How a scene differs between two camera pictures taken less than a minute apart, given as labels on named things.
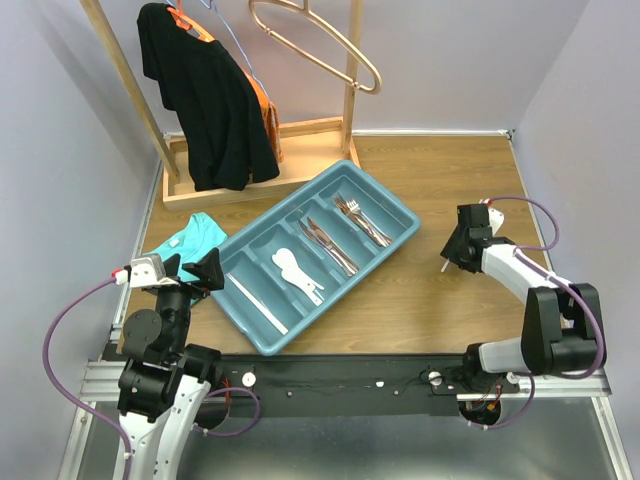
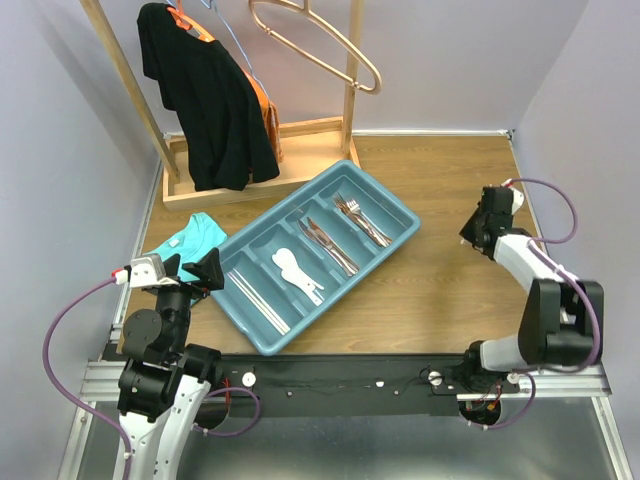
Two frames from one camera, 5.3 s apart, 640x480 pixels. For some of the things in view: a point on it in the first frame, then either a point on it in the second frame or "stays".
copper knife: [320, 234] stays
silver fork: [354, 208] stays
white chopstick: [268, 314] stays
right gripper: [451, 250] to [467, 231]
